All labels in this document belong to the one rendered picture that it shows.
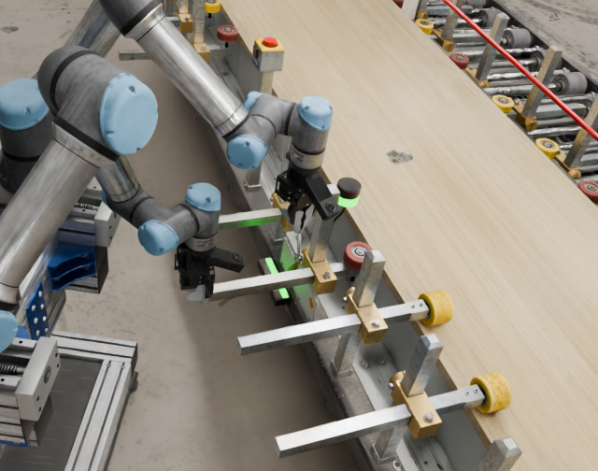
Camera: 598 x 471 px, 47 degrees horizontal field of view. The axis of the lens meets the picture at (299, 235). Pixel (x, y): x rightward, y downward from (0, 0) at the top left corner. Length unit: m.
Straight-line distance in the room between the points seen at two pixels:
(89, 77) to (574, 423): 1.22
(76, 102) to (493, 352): 1.10
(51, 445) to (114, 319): 0.71
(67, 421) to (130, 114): 1.35
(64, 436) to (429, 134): 1.50
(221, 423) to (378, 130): 1.15
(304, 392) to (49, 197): 1.66
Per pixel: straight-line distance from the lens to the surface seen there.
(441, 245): 1.92
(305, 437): 1.37
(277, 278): 1.75
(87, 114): 1.11
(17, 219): 1.15
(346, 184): 1.68
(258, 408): 2.54
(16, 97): 1.62
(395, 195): 2.04
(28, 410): 1.43
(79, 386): 2.34
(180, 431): 2.47
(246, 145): 1.36
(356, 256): 1.79
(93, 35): 1.57
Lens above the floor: 2.12
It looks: 42 degrees down
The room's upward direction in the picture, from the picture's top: 11 degrees clockwise
